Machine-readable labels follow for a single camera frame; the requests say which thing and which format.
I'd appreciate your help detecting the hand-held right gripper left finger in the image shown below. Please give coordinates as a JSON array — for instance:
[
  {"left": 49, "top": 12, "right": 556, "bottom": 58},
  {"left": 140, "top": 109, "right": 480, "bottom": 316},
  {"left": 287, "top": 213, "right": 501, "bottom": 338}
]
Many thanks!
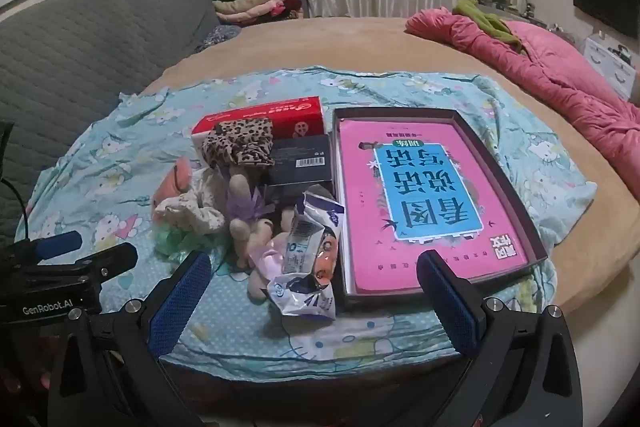
[{"left": 47, "top": 251, "right": 213, "bottom": 427}]

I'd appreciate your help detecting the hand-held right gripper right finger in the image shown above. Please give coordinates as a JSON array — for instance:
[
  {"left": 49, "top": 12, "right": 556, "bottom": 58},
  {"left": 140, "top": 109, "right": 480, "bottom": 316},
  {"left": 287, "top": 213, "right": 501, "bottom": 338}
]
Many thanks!
[{"left": 417, "top": 250, "right": 586, "bottom": 427}]

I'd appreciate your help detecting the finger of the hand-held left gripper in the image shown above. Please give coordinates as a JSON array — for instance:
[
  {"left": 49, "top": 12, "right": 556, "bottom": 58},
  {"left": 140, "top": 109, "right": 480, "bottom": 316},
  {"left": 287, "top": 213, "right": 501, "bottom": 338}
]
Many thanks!
[
  {"left": 30, "top": 241, "right": 139, "bottom": 281},
  {"left": 10, "top": 230, "right": 84, "bottom": 264}
]

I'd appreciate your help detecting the green tissue pack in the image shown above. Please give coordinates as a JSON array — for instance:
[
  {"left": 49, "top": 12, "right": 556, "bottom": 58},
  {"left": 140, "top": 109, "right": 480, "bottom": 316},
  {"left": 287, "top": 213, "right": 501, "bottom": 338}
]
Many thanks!
[{"left": 154, "top": 226, "right": 202, "bottom": 259}]

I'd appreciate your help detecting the white floral scrunchie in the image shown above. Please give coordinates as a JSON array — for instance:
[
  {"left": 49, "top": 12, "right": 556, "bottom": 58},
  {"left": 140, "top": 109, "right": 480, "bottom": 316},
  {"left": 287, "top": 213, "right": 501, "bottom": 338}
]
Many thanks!
[{"left": 152, "top": 167, "right": 228, "bottom": 235}]

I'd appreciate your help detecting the orange plush toy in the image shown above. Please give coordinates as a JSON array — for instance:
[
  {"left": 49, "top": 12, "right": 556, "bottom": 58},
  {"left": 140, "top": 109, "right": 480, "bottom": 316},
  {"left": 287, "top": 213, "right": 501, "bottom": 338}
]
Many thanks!
[{"left": 152, "top": 157, "right": 193, "bottom": 228}]

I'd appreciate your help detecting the pink book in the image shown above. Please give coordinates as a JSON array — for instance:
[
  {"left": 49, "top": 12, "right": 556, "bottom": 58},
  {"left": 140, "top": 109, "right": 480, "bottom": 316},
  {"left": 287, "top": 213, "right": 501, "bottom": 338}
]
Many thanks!
[
  {"left": 339, "top": 118, "right": 530, "bottom": 295},
  {"left": 332, "top": 107, "right": 548, "bottom": 312}
]

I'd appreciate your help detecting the plush bunny doll pink dress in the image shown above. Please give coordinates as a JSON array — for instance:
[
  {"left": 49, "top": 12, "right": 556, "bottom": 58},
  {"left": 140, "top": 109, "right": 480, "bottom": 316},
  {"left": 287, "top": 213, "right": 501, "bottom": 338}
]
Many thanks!
[{"left": 227, "top": 172, "right": 296, "bottom": 303}]

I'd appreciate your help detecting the white purple snack packet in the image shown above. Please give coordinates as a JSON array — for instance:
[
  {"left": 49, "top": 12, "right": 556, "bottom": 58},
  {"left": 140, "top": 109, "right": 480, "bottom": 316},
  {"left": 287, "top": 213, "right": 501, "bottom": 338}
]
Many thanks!
[{"left": 267, "top": 186, "right": 346, "bottom": 320}]

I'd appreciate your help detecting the leopard print scrunchie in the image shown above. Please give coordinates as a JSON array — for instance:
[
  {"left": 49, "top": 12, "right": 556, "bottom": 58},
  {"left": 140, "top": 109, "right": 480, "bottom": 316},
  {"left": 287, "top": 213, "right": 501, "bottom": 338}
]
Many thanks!
[{"left": 201, "top": 117, "right": 276, "bottom": 170}]

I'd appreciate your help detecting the person's left hand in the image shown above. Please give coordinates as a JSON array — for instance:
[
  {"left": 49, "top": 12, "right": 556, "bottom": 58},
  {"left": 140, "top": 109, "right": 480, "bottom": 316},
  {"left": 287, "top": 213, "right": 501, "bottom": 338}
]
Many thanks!
[{"left": 0, "top": 364, "right": 53, "bottom": 400}]

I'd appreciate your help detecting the light blue printed blanket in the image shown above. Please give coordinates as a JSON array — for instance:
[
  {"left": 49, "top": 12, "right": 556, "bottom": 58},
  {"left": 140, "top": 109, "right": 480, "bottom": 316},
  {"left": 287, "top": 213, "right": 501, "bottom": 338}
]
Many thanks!
[{"left": 15, "top": 66, "right": 598, "bottom": 380}]

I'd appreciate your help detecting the dark blue box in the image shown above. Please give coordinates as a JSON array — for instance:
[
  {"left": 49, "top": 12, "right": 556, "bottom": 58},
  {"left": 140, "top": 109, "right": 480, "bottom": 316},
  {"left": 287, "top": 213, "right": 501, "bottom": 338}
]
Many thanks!
[{"left": 265, "top": 134, "right": 333, "bottom": 188}]

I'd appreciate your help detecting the grey quilted headboard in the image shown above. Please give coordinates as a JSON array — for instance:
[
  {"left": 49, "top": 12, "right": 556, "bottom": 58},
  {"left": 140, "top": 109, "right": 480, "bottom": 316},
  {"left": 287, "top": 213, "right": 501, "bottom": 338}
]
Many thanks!
[{"left": 0, "top": 0, "right": 221, "bottom": 248}]

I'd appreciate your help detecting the red and white tissue box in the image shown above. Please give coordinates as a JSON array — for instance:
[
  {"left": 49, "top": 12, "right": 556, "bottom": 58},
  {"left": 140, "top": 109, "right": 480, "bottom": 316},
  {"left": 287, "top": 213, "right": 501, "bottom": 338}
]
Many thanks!
[{"left": 191, "top": 96, "right": 325, "bottom": 142}]

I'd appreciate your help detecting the dark patterned pillow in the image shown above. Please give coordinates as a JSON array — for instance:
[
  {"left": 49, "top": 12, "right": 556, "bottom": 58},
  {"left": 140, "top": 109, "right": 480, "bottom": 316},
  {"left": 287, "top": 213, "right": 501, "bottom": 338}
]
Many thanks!
[{"left": 195, "top": 24, "right": 246, "bottom": 52}]

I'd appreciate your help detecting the pink quilt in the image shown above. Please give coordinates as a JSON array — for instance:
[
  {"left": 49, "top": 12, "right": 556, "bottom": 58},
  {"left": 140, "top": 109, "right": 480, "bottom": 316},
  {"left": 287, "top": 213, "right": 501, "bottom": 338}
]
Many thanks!
[{"left": 404, "top": 7, "right": 640, "bottom": 185}]

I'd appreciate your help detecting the beige bed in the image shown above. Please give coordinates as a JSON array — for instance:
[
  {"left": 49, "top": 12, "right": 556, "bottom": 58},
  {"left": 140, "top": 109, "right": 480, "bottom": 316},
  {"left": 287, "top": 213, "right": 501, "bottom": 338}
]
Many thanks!
[{"left": 135, "top": 14, "right": 640, "bottom": 313}]

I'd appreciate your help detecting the green cloth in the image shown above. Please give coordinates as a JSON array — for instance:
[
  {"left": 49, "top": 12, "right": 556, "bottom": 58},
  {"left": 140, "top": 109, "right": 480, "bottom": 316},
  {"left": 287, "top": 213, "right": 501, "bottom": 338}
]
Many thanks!
[{"left": 452, "top": 0, "right": 523, "bottom": 52}]

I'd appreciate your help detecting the white drawer cabinet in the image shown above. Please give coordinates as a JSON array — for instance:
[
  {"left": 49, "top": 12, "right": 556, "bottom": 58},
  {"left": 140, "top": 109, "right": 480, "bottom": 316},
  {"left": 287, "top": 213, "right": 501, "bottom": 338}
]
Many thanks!
[{"left": 582, "top": 32, "right": 638, "bottom": 100}]

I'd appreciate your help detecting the cluttered side table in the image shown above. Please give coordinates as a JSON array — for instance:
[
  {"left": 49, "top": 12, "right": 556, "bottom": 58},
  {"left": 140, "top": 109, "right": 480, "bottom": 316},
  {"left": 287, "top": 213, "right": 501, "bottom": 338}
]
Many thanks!
[{"left": 470, "top": 0, "right": 566, "bottom": 32}]

